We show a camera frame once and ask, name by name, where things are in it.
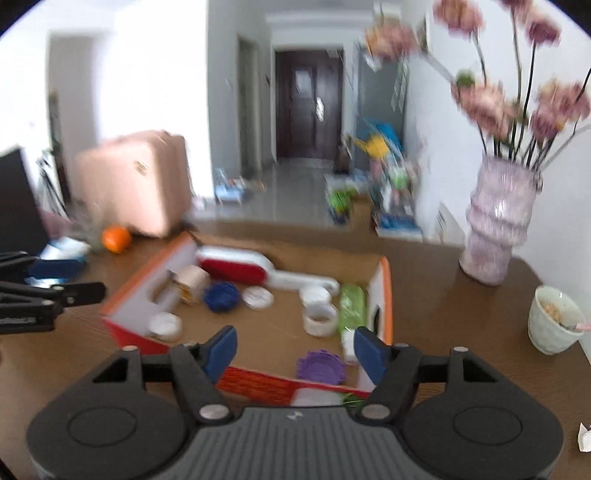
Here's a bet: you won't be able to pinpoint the dark brown entrance door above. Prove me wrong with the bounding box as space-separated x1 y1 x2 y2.
274 49 344 161

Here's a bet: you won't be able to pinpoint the crumpled white tissue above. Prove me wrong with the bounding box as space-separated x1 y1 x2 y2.
577 423 591 453

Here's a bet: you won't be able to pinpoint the pink textured vase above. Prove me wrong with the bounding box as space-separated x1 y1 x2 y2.
460 155 543 286

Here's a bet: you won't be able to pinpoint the red cardboard box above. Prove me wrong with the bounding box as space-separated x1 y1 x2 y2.
100 233 394 405

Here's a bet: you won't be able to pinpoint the small beige cube box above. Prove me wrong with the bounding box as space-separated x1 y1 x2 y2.
171 265 211 305

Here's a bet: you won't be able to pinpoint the blue gear lid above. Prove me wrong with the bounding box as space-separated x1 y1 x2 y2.
204 282 240 313

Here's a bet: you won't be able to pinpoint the white ridged cap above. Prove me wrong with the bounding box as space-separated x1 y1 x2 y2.
242 286 274 310

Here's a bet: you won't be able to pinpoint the small white round device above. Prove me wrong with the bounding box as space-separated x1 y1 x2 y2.
147 312 182 342

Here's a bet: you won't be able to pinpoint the blue yellow toy pile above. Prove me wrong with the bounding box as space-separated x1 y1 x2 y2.
348 117 404 162

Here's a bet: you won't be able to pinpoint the orange fruit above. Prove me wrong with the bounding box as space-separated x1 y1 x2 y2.
101 225 132 254

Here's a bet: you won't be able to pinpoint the pink suitcase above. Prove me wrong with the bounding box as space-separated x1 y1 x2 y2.
76 131 191 238

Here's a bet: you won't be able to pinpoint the green plastic bottle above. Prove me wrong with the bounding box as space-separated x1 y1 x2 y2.
338 284 367 365

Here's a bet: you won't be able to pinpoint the purple gear lid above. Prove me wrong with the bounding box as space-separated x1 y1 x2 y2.
295 350 346 385

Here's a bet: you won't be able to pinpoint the white jar lid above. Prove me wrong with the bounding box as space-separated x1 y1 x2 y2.
300 284 332 309

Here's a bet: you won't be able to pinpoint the clear plastic jar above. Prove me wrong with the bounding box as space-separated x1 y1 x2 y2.
290 388 369 408

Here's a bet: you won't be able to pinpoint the pale green bowl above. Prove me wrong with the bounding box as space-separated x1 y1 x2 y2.
528 285 590 356

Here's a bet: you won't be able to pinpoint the blue tissue pack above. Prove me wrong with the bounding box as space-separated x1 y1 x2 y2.
25 237 91 288

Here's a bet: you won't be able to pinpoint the black paper bag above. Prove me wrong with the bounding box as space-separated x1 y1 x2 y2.
0 148 49 255

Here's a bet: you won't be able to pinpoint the grey refrigerator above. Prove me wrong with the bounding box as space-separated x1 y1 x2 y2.
358 47 409 140

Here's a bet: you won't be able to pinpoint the dried pink roses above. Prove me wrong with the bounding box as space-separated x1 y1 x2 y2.
365 1 590 173

